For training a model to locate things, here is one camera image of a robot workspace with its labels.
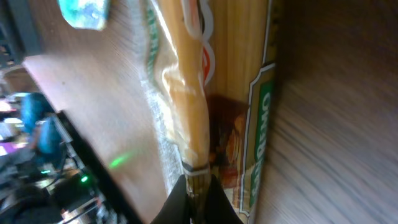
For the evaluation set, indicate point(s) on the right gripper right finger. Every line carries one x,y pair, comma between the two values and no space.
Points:
218,209

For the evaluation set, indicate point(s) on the green white tissue pack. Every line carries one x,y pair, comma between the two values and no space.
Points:
85,14

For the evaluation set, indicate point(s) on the orange spaghetti pack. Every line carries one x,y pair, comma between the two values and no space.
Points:
208,78

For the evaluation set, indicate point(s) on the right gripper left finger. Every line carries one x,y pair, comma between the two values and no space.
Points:
176,209

